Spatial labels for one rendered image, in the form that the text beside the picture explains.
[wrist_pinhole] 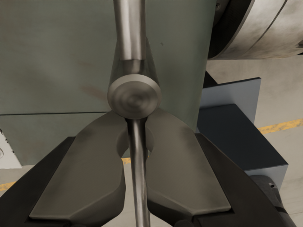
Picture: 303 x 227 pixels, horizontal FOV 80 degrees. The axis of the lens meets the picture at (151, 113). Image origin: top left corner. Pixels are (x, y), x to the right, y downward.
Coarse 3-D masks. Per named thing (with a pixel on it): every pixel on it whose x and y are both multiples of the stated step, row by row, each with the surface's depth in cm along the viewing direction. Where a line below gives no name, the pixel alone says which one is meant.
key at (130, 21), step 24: (120, 0) 6; (144, 0) 7; (120, 24) 7; (144, 24) 7; (120, 48) 8; (144, 48) 8; (144, 120) 10; (144, 144) 11; (144, 168) 12; (144, 192) 13; (144, 216) 14
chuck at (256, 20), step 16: (240, 0) 21; (256, 0) 18; (272, 0) 18; (224, 16) 25; (240, 16) 21; (256, 16) 20; (272, 16) 20; (224, 32) 25; (240, 32) 22; (256, 32) 22; (224, 48) 25; (240, 48) 25
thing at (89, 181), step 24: (96, 120) 10; (120, 120) 10; (72, 144) 8; (96, 144) 8; (120, 144) 9; (72, 168) 7; (96, 168) 7; (120, 168) 7; (48, 192) 6; (72, 192) 6; (96, 192) 6; (120, 192) 7; (48, 216) 6; (72, 216) 6; (96, 216) 6
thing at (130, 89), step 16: (128, 64) 7; (144, 64) 8; (112, 80) 7; (128, 80) 7; (144, 80) 7; (112, 96) 7; (128, 96) 7; (144, 96) 7; (160, 96) 7; (128, 112) 8; (144, 112) 8
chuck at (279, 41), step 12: (288, 0) 19; (300, 0) 19; (288, 12) 20; (300, 12) 20; (276, 24) 21; (288, 24) 21; (300, 24) 21; (264, 36) 23; (276, 36) 23; (288, 36) 23; (300, 36) 23; (252, 48) 25; (264, 48) 25; (276, 48) 25; (288, 48) 25; (300, 48) 25
